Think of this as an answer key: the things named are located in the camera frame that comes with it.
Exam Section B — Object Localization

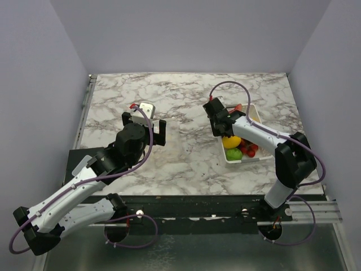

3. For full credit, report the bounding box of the aluminium extrusion rail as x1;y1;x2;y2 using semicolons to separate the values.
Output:
285;201;343;224

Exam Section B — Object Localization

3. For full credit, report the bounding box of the white plastic basket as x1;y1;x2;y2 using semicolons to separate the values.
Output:
217;103;274;164

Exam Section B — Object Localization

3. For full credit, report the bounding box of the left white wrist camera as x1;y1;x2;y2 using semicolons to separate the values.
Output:
130;102;156;125

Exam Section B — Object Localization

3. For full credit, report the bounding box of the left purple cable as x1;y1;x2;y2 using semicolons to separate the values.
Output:
8;106;159;255

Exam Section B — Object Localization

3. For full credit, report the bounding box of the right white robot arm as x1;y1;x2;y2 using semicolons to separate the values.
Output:
203;98;317;221

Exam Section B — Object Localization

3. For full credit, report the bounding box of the yellow lemon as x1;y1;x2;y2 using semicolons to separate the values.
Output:
222;136;242;149

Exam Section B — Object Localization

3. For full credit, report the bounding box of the red watermelon slice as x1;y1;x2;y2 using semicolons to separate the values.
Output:
229;104;243;113

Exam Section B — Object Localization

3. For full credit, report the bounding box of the black mounting rail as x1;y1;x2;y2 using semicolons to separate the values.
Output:
93;194;294;235

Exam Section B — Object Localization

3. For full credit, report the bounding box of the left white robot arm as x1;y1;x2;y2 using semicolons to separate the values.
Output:
13;108;167;256

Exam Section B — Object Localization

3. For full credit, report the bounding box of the green lime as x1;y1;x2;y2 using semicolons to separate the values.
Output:
225;148;243;161

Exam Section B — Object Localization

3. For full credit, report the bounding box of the metal table edge strip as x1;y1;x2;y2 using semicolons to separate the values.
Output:
72;74;98;149

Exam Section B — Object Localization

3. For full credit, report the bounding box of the red cherry tomatoes bunch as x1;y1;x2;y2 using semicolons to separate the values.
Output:
238;139;259;158

